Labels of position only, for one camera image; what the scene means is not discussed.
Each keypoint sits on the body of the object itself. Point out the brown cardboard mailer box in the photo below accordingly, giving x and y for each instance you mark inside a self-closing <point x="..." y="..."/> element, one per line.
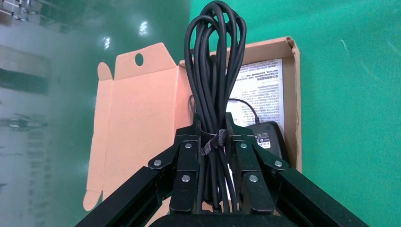
<point x="141" y="109"/>

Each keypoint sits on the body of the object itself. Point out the green table cloth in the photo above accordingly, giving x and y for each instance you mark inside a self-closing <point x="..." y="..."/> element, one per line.
<point x="344" y="94"/>

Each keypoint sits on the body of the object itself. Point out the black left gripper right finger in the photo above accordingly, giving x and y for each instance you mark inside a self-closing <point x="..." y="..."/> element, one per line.
<point x="247" y="166"/>

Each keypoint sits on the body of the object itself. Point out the white printed instruction sheet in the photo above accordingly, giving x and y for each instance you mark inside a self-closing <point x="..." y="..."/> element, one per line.
<point x="266" y="91"/>

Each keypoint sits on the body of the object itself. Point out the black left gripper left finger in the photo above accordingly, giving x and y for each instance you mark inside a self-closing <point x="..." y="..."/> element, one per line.
<point x="184" y="163"/>

